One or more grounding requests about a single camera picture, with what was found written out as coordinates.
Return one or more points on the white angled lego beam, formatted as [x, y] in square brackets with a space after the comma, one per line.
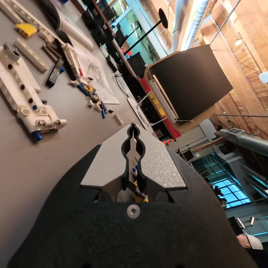
[118, 119]

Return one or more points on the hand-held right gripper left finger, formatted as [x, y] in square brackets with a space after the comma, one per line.
[104, 165]

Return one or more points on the book stand with black board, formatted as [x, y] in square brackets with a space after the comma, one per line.
[188, 83]

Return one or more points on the yellow lego piece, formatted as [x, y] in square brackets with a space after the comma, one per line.
[26, 30]

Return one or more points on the round ceiling lamp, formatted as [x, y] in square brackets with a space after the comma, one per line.
[238, 42]

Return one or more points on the black floor lamp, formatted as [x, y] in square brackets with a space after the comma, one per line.
[163, 17]

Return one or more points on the white lego frame assembly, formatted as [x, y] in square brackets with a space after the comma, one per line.
[70, 56]

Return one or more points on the silver ventilation duct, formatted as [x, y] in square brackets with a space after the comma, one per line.
[184, 21]

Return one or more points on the white five-hole lego beam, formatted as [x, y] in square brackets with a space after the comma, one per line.
[31, 55]

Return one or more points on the brown lego axle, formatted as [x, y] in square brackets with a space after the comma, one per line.
[49, 52]

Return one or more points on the orange traffic cone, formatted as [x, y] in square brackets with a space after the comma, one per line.
[167, 142]

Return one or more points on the lego instruction booklet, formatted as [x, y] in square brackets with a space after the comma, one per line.
[98, 83]

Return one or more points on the black power brick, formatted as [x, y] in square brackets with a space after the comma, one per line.
[111, 62]

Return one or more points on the pile of small lego pieces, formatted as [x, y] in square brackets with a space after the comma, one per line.
[83, 87]

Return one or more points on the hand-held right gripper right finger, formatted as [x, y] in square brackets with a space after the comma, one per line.
[161, 165]

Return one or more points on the black lego beam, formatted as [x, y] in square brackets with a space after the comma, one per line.
[54, 73]

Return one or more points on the red bin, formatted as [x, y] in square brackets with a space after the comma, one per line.
[173, 130]

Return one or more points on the long white lego beam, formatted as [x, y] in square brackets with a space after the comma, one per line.
[9, 10]
[31, 18]

